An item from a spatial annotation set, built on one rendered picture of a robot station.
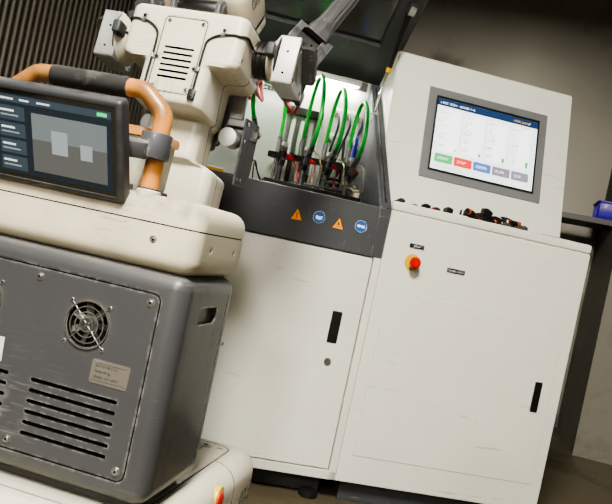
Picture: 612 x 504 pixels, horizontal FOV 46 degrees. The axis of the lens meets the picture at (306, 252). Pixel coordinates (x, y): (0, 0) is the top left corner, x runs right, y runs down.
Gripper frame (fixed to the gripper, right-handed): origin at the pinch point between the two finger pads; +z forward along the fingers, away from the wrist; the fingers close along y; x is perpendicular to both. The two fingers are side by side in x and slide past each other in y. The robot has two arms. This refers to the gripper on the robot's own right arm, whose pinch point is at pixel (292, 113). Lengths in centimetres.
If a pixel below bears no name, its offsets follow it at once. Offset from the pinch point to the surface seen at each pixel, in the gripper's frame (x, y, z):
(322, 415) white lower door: -32, -76, 57
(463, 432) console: -77, -65, 64
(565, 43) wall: -122, 247, 85
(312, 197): -14.7, -31.6, 7.1
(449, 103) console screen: -51, 32, 6
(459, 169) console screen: -60, 13, 19
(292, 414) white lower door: -23, -79, 56
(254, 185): 3.0, -35.3, 3.7
